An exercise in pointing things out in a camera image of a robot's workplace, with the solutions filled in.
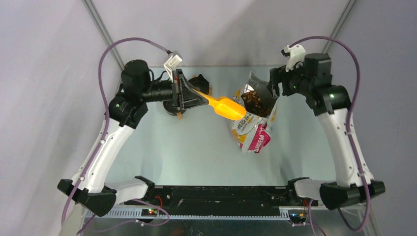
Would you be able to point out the black cat bowl paw print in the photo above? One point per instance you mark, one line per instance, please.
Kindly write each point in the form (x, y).
(201, 83)

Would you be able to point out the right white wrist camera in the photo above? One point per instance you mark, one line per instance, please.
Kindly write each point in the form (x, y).
(295, 55)

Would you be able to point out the orange plastic scoop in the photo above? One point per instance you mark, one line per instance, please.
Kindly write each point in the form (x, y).
(223, 106)

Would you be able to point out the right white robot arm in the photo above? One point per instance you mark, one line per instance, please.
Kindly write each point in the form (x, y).
(310, 75)

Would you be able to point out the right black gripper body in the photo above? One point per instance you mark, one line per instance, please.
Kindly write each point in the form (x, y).
(292, 81)

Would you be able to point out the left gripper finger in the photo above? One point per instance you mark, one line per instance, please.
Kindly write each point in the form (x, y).
(187, 89)
(193, 102)

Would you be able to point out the pet food kibble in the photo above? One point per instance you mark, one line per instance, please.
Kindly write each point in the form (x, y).
(255, 105)

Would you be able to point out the pet food bag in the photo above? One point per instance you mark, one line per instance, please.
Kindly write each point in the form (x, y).
(252, 133)

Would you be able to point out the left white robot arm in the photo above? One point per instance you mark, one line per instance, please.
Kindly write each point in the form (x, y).
(139, 86)

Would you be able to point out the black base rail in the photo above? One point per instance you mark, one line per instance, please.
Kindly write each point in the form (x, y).
(234, 201)

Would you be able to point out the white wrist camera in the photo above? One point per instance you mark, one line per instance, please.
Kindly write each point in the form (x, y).
(295, 55)
(172, 62)

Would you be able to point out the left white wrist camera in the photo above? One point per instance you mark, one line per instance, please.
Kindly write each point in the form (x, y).
(172, 62)

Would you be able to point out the black cat bowl fish print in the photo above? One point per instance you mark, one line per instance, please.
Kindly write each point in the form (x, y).
(173, 111)

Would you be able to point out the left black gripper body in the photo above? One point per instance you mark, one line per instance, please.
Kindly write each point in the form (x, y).
(176, 94)

